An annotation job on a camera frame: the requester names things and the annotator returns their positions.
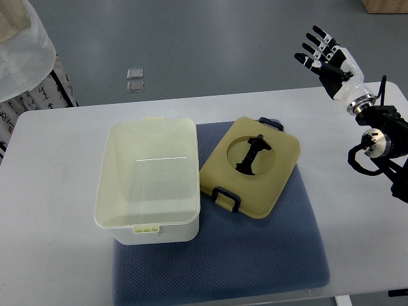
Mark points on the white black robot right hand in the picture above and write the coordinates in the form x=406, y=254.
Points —
x=337, y=70

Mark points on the yellow box lid black handle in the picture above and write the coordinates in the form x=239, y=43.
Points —
x=250, y=166

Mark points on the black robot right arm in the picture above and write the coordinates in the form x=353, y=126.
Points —
x=385, y=140

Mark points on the wooden box corner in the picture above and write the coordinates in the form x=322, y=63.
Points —
x=385, y=6

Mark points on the white storage box base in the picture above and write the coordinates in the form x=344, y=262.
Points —
x=149, y=190

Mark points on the lower clear floor plate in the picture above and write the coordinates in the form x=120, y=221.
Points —
x=135, y=86

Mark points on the clear floor plate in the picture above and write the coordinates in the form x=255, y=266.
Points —
x=135, y=86
x=134, y=73

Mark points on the upper clear floor plate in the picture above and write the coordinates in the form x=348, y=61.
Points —
x=134, y=73

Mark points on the blue grey fabric mat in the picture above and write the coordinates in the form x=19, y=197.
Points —
x=232, y=256

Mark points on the white table leg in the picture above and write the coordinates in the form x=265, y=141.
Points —
x=344, y=300

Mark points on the black object bottom right edge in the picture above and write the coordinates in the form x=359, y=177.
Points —
x=398, y=292

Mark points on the calligraphy printed cloth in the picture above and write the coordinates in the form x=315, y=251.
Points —
x=55, y=91

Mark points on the white cloth garment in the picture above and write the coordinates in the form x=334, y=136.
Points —
x=27, y=53

